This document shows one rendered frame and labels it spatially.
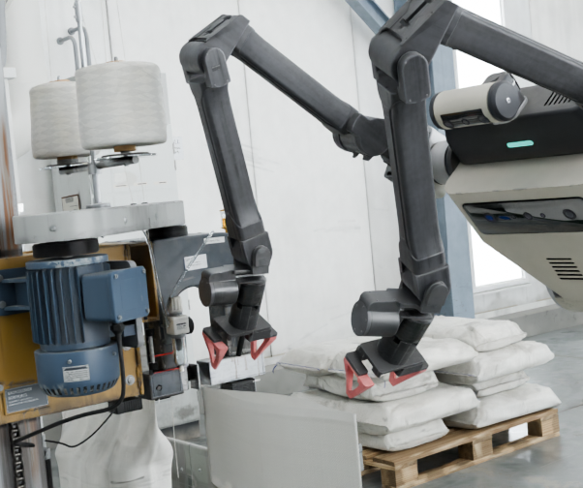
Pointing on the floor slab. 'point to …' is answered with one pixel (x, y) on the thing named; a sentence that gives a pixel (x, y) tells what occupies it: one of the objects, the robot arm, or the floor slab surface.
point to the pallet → (393, 463)
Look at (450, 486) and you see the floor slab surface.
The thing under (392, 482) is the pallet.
